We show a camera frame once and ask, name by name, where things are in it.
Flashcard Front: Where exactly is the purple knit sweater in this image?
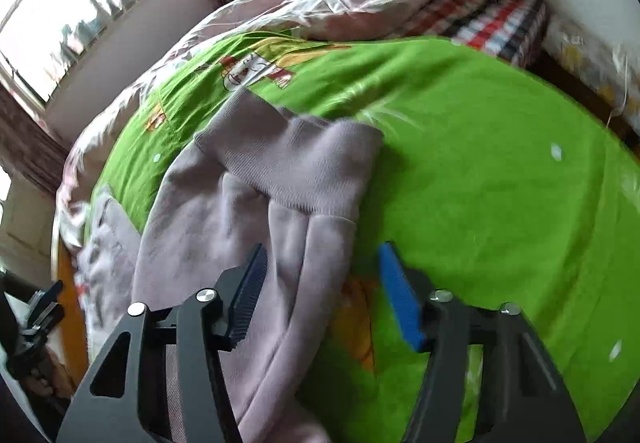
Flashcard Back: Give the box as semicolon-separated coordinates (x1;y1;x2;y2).
75;88;386;443

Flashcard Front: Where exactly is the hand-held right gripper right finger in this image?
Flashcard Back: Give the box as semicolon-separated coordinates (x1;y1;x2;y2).
377;242;588;443

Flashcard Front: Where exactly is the plaid bed sheet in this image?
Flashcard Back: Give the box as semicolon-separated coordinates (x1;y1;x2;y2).
400;0;548;69

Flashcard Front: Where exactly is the white cable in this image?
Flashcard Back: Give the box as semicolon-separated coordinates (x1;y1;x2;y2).
606;40;632;130

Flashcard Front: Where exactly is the floral nightstand cover cloth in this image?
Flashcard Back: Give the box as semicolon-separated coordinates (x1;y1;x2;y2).
542;13;640;124

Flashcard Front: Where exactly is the green cartoon bed sheet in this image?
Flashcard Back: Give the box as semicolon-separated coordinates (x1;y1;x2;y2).
82;30;640;443

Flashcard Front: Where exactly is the brown curtain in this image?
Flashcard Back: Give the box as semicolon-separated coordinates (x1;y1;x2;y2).
0;83;71;196

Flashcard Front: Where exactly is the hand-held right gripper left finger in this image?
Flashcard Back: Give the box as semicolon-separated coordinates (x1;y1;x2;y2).
55;243;271;443

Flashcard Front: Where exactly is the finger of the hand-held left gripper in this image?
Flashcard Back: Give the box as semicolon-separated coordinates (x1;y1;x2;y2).
30;279;66;324

